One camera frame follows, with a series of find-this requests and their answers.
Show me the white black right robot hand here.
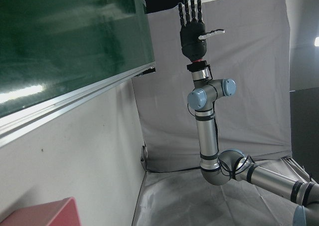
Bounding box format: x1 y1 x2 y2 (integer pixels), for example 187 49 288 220
178 0 226 62

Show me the pink plastic basket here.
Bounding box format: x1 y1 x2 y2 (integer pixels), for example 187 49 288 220
0 197 82 226

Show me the green conveyor belt aluminium frame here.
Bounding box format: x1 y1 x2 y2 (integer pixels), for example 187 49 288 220
0 0 157 147

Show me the grey cloth curtain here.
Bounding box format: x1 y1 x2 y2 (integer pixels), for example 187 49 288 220
131 0 319 226

